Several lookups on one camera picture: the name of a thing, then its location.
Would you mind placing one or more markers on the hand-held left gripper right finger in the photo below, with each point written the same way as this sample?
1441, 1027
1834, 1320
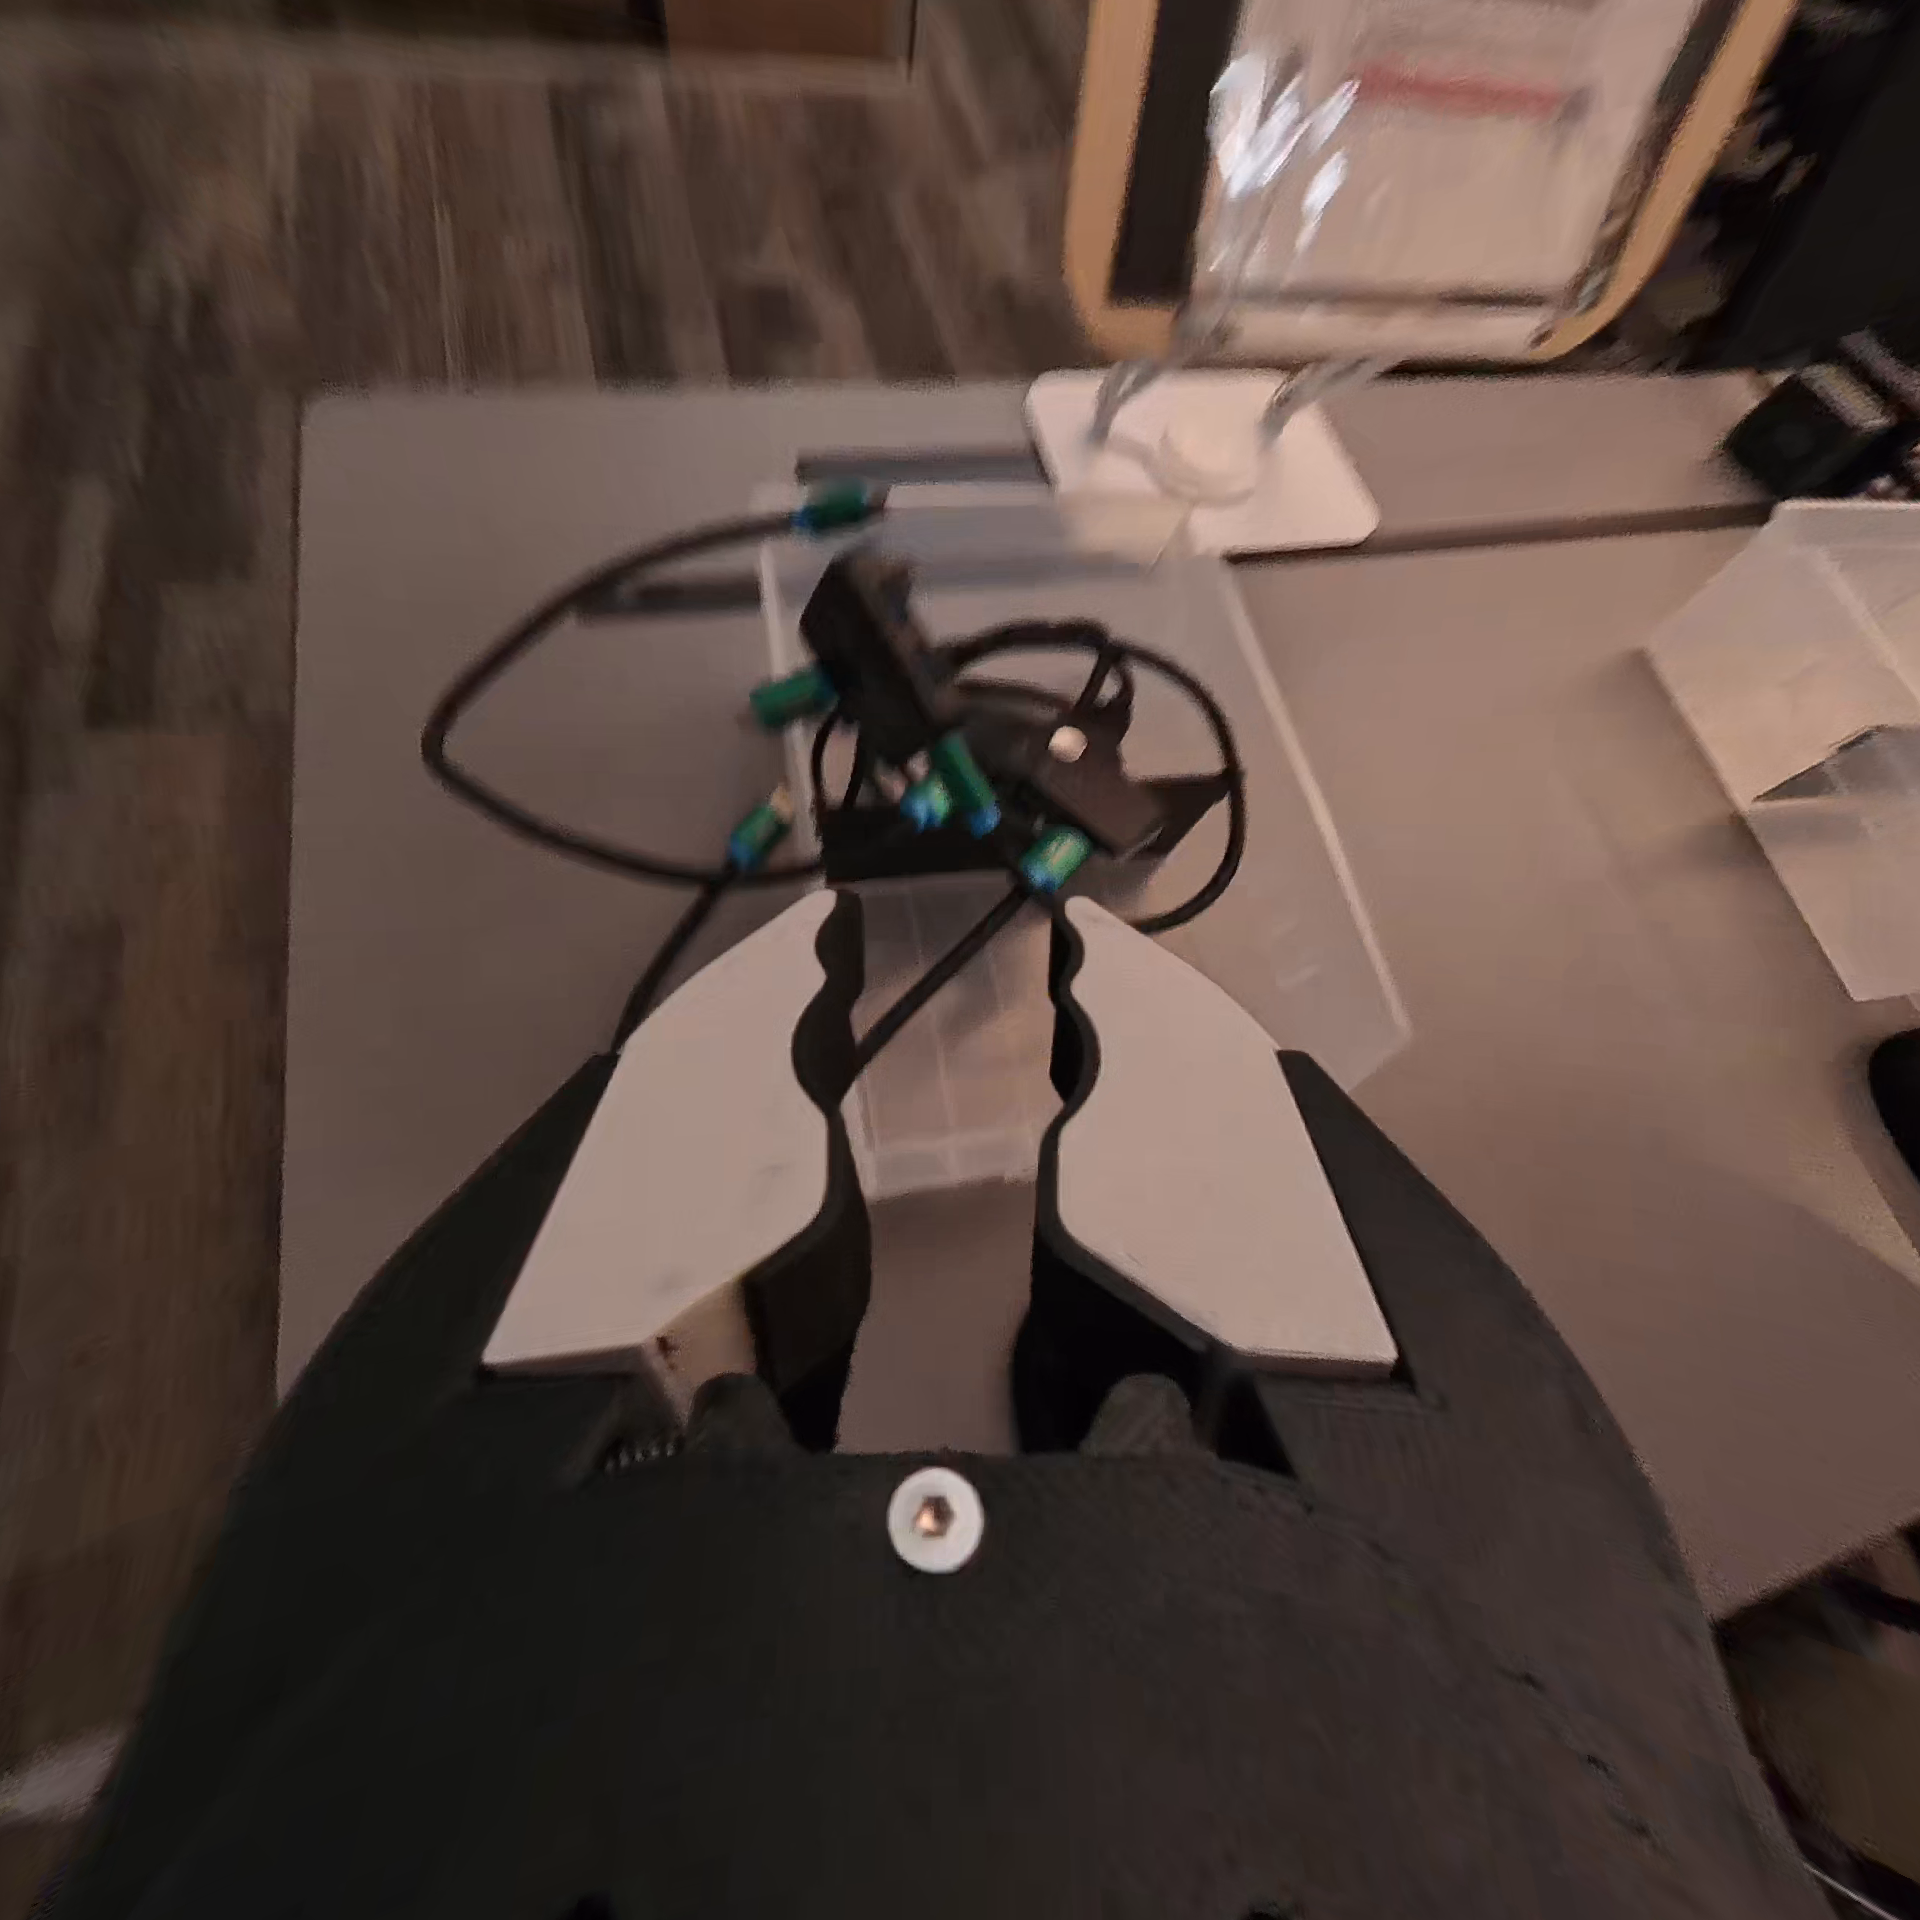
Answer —
1215, 1184

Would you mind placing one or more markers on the clear instruction sheet holder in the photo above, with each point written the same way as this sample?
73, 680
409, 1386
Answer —
1470, 181

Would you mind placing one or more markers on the black desk control box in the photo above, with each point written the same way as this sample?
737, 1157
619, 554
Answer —
1800, 428

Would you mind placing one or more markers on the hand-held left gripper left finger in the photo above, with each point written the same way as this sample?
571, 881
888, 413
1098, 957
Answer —
674, 1171

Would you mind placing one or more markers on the white sign stand base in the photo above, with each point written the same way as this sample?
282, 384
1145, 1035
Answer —
1306, 494

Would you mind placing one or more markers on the clear plastic bin with divider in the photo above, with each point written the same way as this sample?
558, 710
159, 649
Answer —
1275, 900

